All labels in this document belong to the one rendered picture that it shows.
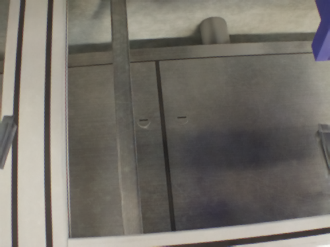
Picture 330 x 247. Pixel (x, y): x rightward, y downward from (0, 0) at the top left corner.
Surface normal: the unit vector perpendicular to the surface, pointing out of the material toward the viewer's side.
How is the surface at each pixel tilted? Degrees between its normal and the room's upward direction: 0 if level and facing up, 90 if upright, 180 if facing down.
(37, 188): 90
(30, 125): 90
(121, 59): 90
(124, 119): 90
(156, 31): 0
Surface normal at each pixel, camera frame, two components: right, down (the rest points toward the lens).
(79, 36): 0.09, 0.90
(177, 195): 0.02, -0.44
